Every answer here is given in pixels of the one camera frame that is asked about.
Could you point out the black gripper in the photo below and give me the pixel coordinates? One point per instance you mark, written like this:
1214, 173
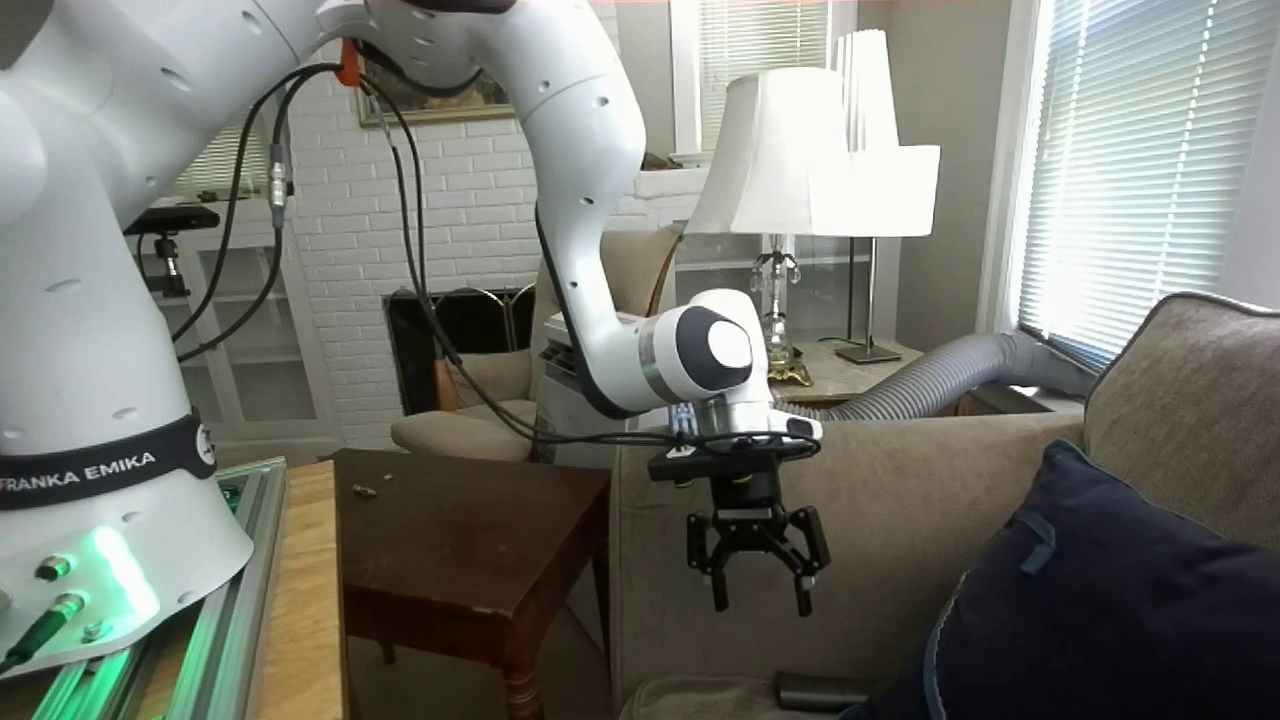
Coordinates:
746, 503

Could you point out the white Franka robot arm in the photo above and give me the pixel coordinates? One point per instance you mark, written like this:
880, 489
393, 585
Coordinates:
587, 162

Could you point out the beige fabric sofa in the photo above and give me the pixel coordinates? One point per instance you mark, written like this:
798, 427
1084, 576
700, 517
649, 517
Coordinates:
880, 534

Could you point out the wooden lamp end table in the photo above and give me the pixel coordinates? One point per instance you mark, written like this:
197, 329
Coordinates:
825, 374

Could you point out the dark wooden side table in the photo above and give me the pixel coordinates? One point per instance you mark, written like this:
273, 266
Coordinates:
455, 534

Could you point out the beige armchair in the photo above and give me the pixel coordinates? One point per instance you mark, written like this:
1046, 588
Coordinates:
462, 427

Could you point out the navy blue pillow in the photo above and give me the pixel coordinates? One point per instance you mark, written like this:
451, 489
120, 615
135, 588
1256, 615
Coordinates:
1105, 601

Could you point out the black fireplace screen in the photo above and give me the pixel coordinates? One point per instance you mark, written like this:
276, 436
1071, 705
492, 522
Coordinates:
426, 345

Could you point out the crystal stem lamp white shade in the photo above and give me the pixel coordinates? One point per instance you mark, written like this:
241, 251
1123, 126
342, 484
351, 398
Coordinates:
774, 162

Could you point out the small metal bits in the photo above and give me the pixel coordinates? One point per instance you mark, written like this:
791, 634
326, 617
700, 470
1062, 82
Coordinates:
363, 489

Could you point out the thin pole lamp white shade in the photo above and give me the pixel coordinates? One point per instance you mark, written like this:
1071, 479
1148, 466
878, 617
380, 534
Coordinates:
885, 162

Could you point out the light wood robot table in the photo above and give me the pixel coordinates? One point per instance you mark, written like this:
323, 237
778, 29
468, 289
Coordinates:
301, 601

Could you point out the white glass door cabinet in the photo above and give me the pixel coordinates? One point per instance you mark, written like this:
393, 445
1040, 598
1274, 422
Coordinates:
254, 374

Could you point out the white window blind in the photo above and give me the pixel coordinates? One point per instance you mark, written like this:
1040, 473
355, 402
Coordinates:
1146, 162

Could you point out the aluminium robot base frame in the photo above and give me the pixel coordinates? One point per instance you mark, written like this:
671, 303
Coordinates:
247, 585

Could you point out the framed wall picture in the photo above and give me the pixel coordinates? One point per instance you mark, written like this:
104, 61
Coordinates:
441, 106

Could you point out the black camera on mount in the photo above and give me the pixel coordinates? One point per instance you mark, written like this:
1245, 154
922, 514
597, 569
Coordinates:
165, 252

